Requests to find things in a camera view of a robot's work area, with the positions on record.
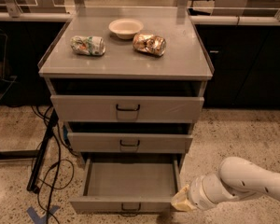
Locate grey bottom drawer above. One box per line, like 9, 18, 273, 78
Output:
70, 153, 181, 216

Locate grey drawer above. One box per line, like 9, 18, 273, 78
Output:
70, 153, 181, 216
67, 122, 192, 153
49, 79, 205, 123

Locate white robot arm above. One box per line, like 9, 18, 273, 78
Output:
171, 157, 280, 212

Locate grey middle drawer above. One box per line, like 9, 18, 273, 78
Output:
67, 122, 192, 153

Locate grey drawer cabinet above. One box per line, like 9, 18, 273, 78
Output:
39, 7, 214, 167

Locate grey top drawer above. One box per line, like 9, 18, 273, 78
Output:
49, 79, 205, 123

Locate blue tape cross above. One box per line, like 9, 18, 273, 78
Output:
26, 204, 61, 224

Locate black floor stand bar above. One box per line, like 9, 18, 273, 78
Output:
26, 110, 58, 193

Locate black lab bench cabinet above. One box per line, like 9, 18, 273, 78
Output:
196, 24, 280, 109

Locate gold brown crushed can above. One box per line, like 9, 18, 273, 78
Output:
133, 34, 166, 57

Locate green white crushed can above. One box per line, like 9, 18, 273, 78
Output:
70, 35, 105, 56

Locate white paper bowl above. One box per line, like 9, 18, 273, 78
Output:
108, 19, 144, 40

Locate black floor cable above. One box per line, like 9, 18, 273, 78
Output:
30, 105, 82, 224

